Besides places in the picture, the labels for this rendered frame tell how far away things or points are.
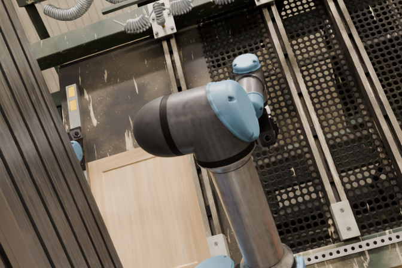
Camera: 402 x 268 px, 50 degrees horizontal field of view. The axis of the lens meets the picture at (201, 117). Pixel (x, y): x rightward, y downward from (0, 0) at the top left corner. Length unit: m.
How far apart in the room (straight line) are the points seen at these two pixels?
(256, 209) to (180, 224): 0.90
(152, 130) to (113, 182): 1.09
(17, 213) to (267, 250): 0.50
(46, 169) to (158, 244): 1.10
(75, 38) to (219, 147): 1.45
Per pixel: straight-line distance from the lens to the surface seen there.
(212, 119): 0.72
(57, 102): 2.16
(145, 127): 0.77
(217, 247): 1.62
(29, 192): 0.62
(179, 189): 1.74
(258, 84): 1.16
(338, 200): 1.66
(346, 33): 1.87
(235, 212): 0.83
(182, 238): 1.71
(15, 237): 0.58
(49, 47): 2.15
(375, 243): 1.63
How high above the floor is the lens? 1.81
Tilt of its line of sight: 14 degrees down
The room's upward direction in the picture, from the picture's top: 18 degrees counter-clockwise
